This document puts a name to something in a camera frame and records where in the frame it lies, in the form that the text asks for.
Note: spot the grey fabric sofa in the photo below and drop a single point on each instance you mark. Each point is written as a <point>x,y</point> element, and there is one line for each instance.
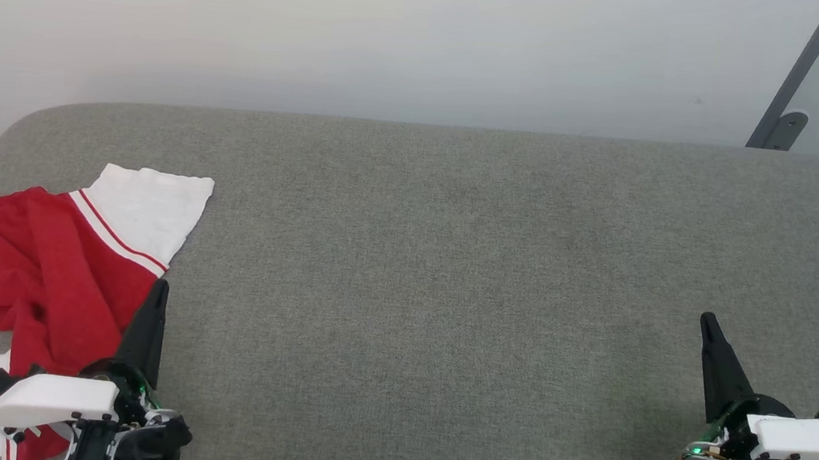
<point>448,301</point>

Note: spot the red and white garment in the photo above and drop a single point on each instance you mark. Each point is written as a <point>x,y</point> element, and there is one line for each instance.
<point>38,262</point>

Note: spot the grey metal pole bracket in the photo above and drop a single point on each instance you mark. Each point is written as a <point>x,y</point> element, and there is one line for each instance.
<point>801,68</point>

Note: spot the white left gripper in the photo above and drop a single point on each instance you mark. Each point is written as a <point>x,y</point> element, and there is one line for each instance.
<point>51,398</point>

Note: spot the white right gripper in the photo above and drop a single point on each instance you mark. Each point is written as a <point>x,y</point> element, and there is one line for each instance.
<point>810,443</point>

